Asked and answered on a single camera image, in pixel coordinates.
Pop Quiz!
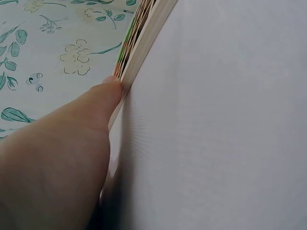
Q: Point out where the person's left hand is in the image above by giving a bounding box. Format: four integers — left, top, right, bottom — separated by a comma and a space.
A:
0, 75, 125, 230

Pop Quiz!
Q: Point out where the thick book with coloured tabs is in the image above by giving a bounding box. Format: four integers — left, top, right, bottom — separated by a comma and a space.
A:
99, 0, 179, 207

